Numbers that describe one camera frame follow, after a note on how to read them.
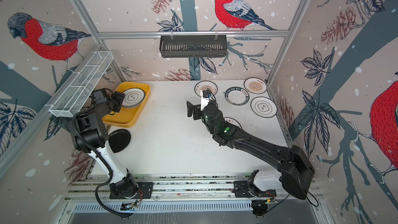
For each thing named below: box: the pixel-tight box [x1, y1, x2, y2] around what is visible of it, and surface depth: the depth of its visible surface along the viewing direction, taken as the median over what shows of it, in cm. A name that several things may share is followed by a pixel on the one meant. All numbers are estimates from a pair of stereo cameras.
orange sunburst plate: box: [194, 80, 219, 98], surface depth 120 cm
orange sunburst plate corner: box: [243, 77, 268, 95], surface depth 120 cm
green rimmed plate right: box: [224, 86, 250, 106], surface depth 115 cm
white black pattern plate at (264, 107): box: [250, 96, 278, 118], surface depth 108 cm
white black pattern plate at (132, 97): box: [121, 87, 146, 109], surface depth 112 cm
